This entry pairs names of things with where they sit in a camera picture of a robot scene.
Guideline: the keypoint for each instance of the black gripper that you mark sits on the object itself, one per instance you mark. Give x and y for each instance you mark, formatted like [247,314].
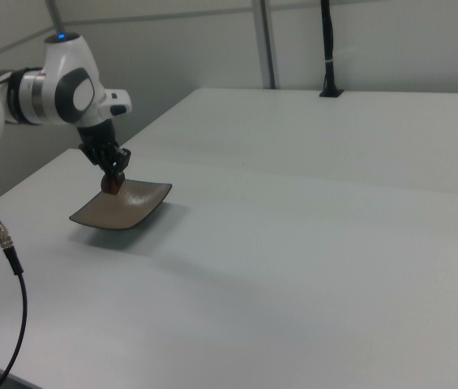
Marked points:
[97,138]

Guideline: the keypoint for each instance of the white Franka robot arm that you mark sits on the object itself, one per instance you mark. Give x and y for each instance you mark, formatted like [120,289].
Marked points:
[70,73]

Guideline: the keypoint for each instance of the black camera stand with base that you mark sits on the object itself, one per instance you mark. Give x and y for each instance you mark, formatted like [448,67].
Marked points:
[328,73]

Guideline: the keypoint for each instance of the small round dark red food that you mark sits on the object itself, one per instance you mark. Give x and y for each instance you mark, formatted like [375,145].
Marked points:
[112,187]

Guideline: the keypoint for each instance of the square brown ceramic plate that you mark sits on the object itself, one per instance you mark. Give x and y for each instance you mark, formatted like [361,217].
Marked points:
[125,208]

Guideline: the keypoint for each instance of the grey metal partition post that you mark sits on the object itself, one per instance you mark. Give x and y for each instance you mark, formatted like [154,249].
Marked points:
[55,16]
[267,48]

